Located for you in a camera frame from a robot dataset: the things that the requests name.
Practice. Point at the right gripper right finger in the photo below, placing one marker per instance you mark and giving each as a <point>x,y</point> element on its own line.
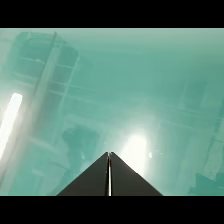
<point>128,181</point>

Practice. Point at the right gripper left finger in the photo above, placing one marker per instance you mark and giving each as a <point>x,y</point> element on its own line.
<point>93,180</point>

